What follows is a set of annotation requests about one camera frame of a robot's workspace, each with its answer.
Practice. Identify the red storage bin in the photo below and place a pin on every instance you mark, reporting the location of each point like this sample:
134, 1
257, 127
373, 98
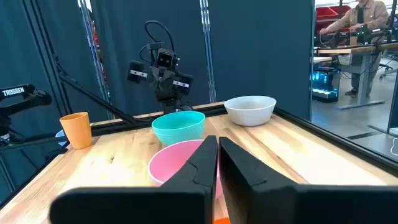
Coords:
326, 14

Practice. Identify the wooden desk with grey leg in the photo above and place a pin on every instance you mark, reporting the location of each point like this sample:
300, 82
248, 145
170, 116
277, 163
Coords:
342, 49

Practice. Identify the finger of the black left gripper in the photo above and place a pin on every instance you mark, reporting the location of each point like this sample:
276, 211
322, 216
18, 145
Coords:
158, 85
170, 87

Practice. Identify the orange plastic cup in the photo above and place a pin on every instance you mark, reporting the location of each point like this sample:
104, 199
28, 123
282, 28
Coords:
76, 130

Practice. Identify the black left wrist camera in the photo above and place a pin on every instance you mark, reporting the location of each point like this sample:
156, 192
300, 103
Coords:
164, 59

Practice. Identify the dark blue folding partition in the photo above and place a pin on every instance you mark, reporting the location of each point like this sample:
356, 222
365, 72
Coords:
264, 46

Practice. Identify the white plastic bowl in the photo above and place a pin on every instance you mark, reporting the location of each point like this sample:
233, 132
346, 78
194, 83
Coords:
250, 112

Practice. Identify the pink plastic bowl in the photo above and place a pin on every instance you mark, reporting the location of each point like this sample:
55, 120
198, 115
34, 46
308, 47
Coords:
171, 161

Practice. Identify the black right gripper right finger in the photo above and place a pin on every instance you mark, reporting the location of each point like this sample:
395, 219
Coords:
280, 205

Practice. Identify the teal plastic bowl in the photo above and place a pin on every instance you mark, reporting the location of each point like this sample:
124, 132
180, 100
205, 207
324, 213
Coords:
178, 127

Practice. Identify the black aluminium table frame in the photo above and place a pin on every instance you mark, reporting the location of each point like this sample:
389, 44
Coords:
311, 129

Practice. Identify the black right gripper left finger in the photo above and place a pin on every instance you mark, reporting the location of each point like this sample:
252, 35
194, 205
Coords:
174, 205

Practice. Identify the office chair base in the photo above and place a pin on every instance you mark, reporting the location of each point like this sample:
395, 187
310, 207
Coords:
388, 70

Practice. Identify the computer tower with coloured lights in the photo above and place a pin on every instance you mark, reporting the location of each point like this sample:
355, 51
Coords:
325, 84

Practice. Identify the person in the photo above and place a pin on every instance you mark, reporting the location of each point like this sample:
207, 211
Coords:
370, 15

